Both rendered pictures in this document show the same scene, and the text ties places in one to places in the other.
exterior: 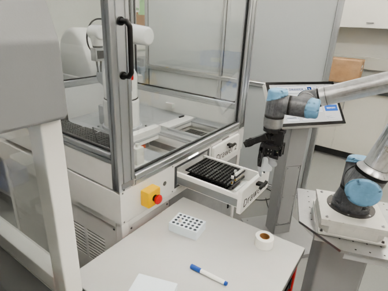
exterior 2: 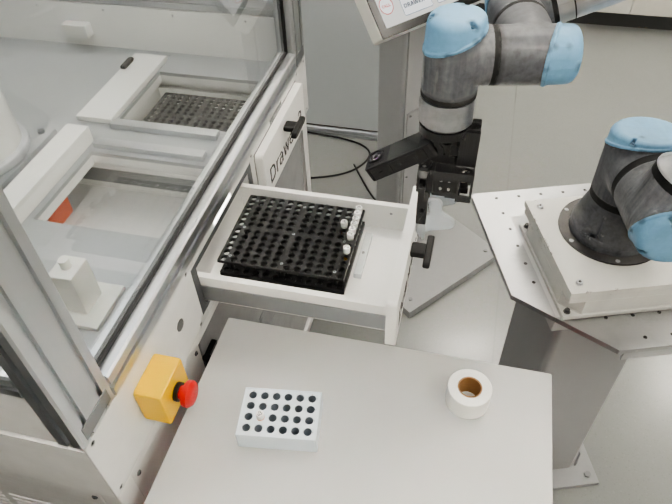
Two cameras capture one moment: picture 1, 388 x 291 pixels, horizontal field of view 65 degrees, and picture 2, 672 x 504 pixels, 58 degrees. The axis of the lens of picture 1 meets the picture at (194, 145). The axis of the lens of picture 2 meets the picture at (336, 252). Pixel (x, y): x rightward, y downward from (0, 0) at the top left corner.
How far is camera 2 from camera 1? 53 cm
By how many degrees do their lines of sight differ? 28
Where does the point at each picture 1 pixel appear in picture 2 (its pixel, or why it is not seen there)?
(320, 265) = (554, 357)
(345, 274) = (602, 357)
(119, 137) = (23, 337)
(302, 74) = not seen: outside the picture
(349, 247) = (633, 337)
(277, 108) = (464, 78)
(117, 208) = (90, 473)
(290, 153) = (413, 80)
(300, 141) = not seen: hidden behind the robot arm
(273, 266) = (511, 457)
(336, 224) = (602, 295)
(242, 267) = (449, 491)
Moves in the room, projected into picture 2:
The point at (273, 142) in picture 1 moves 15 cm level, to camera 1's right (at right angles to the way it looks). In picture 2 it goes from (453, 160) to (543, 136)
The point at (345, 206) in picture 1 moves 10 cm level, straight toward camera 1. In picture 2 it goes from (610, 245) to (618, 286)
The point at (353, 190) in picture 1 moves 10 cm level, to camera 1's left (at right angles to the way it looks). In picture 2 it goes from (657, 239) to (600, 258)
